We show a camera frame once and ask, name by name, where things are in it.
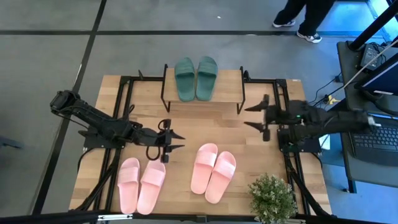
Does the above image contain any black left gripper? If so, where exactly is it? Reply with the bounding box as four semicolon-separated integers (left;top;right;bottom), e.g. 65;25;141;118
138;119;187;164

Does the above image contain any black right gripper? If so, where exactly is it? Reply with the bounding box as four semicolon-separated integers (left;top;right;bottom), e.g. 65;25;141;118
243;95;307;142

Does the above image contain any pink rubber slide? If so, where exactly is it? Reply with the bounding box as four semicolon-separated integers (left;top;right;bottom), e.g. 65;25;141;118
204;151;237;205
136;160;167;215
190;142;218;195
117;157;141;215

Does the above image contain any green rubber slide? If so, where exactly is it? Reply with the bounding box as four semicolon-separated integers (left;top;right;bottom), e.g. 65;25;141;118
195;56;218;101
174;57;196;103

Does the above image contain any wooden shelf with black legs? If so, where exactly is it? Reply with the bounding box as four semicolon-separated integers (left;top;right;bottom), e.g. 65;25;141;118
160;63;246;115

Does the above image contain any artificial green flowering plant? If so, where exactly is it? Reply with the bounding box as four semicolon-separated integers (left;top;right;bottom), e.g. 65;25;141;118
248;173;299;224

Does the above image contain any dark side desk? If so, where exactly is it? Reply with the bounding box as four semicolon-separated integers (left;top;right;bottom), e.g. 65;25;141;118
337;40;398;192

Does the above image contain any person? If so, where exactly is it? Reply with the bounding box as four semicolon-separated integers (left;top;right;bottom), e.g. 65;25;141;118
272;0;336;44

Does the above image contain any black laptop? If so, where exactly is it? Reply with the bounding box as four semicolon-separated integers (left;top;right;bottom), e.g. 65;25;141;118
349;113;398;167

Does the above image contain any black power adapter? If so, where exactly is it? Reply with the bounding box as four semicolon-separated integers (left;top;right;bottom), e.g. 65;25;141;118
360;43;382;71

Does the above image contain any black flat screen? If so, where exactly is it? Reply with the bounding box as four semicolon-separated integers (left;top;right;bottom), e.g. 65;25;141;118
354;52;398;97

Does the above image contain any black diagonal pole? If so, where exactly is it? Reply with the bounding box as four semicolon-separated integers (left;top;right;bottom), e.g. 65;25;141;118
348;0;398;52

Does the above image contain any black floor cable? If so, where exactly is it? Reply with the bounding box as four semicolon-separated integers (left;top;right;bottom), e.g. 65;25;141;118
312;74;343;108

